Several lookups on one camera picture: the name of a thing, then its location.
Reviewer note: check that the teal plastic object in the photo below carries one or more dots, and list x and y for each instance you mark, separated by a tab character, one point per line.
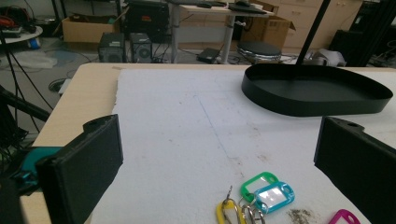
31	161

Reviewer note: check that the desk with white legs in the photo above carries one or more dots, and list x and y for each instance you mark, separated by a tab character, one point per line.
227	34

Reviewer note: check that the magenta key tag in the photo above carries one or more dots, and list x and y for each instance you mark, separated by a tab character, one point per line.
337	216

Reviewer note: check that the blue key tag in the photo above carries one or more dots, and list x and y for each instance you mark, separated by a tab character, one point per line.
288	197

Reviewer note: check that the light wooden cabinet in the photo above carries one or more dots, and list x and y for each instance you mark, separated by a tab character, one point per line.
295	12

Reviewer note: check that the white foam mat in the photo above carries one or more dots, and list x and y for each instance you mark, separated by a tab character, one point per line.
186	130

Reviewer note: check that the yellow key tag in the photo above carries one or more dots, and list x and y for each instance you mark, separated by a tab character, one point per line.
220	213

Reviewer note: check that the metal key rings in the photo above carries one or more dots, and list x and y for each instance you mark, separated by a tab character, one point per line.
250	213

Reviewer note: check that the green key tag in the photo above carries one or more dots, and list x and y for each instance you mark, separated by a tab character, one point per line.
246	188

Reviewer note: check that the grey crumpled cover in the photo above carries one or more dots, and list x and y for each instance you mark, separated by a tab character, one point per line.
330	57

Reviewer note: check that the white plastic sheet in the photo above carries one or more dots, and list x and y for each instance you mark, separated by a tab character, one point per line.
34	59

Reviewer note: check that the tall cardboard box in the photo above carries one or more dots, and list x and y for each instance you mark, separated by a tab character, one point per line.
267	31

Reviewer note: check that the round black stool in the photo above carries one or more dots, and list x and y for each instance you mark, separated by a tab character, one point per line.
258	49

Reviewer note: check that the black metal frame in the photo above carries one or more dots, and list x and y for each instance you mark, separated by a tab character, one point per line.
370	28

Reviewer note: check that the black stand leg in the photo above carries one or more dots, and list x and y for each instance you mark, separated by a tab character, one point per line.
21	105

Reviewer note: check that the round white table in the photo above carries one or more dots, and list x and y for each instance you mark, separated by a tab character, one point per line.
25	35

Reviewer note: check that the black computer tower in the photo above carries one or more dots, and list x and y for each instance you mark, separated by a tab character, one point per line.
111	46
140	46

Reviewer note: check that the open cardboard box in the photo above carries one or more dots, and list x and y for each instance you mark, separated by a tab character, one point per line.
84	31

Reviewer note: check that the black oval tray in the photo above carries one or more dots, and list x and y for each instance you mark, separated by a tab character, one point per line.
311	87

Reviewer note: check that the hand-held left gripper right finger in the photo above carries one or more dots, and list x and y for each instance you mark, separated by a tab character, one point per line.
358	165

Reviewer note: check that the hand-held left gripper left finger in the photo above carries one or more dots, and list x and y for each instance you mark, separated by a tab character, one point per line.
84	168

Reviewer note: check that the black slanted pole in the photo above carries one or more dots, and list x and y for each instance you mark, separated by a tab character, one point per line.
313	31

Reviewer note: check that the flat black box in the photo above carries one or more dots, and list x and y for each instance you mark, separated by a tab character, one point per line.
208	55

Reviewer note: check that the large black equipment case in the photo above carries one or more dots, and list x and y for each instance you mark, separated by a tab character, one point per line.
146	20

